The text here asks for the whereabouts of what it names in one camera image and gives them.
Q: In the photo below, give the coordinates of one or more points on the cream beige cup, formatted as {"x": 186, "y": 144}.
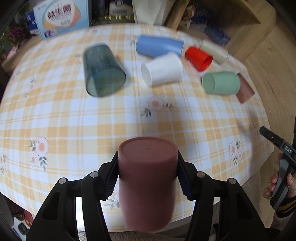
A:
{"x": 218, "y": 53}

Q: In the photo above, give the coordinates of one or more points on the gold rimmed dark tin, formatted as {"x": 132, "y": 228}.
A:
{"x": 110, "y": 19}

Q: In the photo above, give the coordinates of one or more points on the light blue probiotic box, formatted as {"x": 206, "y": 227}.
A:
{"x": 54, "y": 18}

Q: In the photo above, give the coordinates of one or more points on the dark cookie box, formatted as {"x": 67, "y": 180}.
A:
{"x": 196, "y": 17}

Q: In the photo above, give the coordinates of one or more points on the red plastic cup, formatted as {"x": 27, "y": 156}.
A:
{"x": 200, "y": 59}

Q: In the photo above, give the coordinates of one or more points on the sage green cup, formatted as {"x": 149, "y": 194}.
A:
{"x": 223, "y": 82}

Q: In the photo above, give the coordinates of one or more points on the yellow plaid floral tablecloth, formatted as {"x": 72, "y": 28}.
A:
{"x": 52, "y": 128}

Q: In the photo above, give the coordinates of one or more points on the pink flower bouquet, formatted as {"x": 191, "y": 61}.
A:
{"x": 14, "y": 34}

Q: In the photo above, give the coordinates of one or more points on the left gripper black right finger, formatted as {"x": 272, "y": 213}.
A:
{"x": 222, "y": 205}

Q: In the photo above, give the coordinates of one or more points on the dusty rose opaque cup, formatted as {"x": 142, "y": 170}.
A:
{"x": 147, "y": 182}

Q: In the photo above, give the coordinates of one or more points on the person's right hand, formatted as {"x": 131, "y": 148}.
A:
{"x": 269, "y": 189}

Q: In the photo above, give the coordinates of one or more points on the transparent pink plastic cup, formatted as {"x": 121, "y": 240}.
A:
{"x": 246, "y": 91}

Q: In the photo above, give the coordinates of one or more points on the white tissue paper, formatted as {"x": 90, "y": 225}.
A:
{"x": 151, "y": 12}

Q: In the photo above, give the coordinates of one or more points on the wooden shelf cabinet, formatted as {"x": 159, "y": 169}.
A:
{"x": 248, "y": 23}

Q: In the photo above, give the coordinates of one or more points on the blue plastic cup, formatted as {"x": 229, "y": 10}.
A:
{"x": 153, "y": 46}

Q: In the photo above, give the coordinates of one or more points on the white plastic cup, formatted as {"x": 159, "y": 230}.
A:
{"x": 162, "y": 70}

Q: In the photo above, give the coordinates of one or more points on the transparent teal plastic cup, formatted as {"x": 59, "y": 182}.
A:
{"x": 103, "y": 73}

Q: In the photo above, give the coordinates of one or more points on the dark blue snack box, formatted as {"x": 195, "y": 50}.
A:
{"x": 217, "y": 35}

